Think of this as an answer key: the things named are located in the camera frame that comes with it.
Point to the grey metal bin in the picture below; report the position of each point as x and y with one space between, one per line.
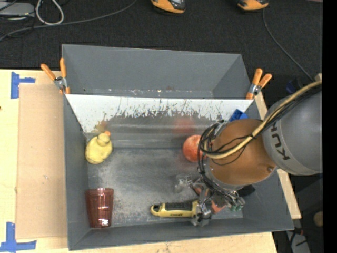
142 178

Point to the person's foot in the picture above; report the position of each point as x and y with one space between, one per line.
168 1
247 0

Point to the yellow rubber duck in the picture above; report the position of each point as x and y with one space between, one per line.
98 150

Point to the blue block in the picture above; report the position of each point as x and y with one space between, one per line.
238 115

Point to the clear red plastic cup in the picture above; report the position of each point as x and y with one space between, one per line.
99 207

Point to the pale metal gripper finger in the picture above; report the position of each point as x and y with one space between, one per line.
188 182
202 217

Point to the brown cardboard board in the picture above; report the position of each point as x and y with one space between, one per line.
39 162

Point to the red apple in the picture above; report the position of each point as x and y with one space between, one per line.
191 147

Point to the yellow and black hand tool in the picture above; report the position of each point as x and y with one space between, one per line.
173 209

